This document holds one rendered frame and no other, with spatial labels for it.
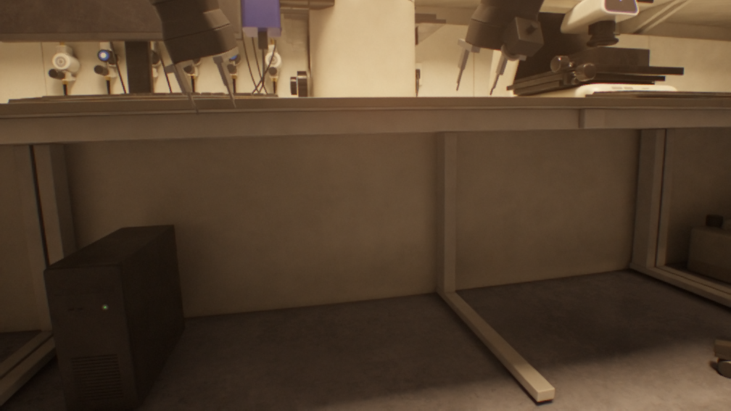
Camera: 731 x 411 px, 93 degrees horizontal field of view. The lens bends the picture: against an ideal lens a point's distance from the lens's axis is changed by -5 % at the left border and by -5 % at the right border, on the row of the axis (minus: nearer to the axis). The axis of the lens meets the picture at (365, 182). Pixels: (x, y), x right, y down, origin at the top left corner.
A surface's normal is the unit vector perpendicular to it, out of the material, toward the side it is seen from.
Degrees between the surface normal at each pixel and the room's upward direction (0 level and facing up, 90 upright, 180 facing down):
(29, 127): 90
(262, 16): 90
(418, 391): 0
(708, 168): 90
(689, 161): 90
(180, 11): 122
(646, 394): 0
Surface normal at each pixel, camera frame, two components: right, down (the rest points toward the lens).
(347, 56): 0.18, 0.14
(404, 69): 0.54, 0.09
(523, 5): 0.11, 0.63
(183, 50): -0.07, 0.52
